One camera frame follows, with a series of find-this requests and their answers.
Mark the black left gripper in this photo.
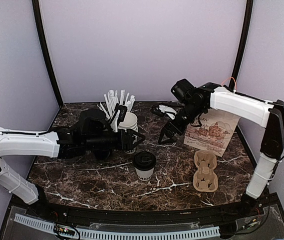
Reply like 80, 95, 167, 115
84, 129, 146, 152

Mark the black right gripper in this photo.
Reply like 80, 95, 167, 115
158, 102, 205, 145

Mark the single black cup lid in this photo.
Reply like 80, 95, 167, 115
133, 151, 156, 171

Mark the stack of white paper cups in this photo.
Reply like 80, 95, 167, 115
118, 112, 139, 155

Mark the printed paper takeout bag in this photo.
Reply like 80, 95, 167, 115
184, 108, 240, 157

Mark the brown cardboard cup carrier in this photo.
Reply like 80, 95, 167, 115
193, 150, 218, 193

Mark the single white paper cup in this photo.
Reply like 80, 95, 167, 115
135, 168, 154, 182

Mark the stack of black cup lids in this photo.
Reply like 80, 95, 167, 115
92, 149, 112, 161

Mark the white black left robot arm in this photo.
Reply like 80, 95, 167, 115
0, 122, 145, 218

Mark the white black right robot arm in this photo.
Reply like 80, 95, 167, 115
158, 79, 284, 217

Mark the bundle of wrapped white straws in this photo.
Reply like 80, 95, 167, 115
97, 89, 136, 120

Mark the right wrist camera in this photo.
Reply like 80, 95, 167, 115
171, 78, 194, 103

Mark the grey slotted cable duct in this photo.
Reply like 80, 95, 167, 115
13, 213, 221, 240

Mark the black front table rail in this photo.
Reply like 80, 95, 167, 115
26, 190, 279, 226

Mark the black right corner post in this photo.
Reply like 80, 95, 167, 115
229, 0, 254, 89

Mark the black corner post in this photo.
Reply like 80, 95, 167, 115
31, 0, 64, 108
229, 0, 254, 89

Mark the black left corner post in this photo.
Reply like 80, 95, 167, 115
31, 0, 64, 108

